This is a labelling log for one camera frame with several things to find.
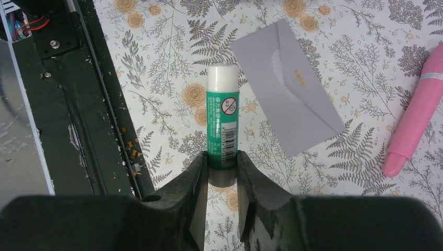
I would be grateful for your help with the small green white bottle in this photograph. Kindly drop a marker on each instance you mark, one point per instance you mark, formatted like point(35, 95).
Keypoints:
point(222, 101)

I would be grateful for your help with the pink toy microphone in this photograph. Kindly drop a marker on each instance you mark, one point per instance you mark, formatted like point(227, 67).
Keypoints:
point(415, 120)

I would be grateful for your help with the floral table mat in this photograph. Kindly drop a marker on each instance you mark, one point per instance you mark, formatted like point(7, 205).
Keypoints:
point(368, 55)

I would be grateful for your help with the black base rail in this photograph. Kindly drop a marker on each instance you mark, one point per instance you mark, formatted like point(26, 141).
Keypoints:
point(74, 102)

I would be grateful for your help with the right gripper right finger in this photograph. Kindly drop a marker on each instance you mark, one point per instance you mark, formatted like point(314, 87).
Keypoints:
point(271, 218)

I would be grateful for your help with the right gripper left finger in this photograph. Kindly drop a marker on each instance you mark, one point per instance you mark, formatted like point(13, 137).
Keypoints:
point(171, 218)

